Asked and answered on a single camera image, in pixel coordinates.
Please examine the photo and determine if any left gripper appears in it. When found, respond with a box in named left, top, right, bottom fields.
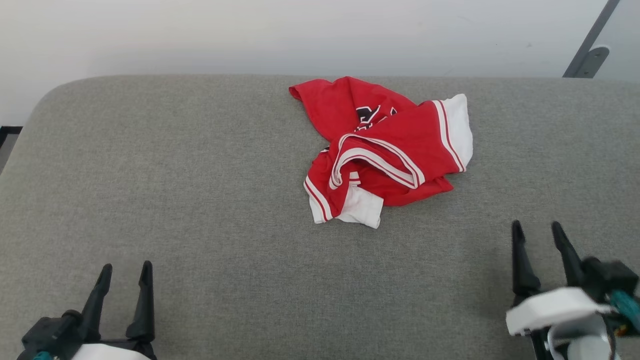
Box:
left=60, top=260, right=158, bottom=360

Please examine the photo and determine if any black baseboard strip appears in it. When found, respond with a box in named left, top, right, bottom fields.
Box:
left=0, top=125, right=24, bottom=149

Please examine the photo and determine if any grey metal bracket plate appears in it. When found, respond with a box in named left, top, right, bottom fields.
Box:
left=575, top=45, right=611, bottom=79

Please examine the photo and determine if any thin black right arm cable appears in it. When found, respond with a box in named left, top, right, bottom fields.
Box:
left=602, top=312, right=618, bottom=360

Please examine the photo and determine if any grey fabric sofa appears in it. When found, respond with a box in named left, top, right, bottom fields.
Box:
left=0, top=75, right=640, bottom=360

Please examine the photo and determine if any red and white jersey garment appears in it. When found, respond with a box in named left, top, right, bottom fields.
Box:
left=288, top=76, right=474, bottom=230

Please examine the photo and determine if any dark grey metal bar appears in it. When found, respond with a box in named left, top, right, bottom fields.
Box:
left=562, top=0, right=621, bottom=79

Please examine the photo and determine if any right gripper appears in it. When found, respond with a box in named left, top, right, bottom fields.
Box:
left=505, top=220, right=614, bottom=351

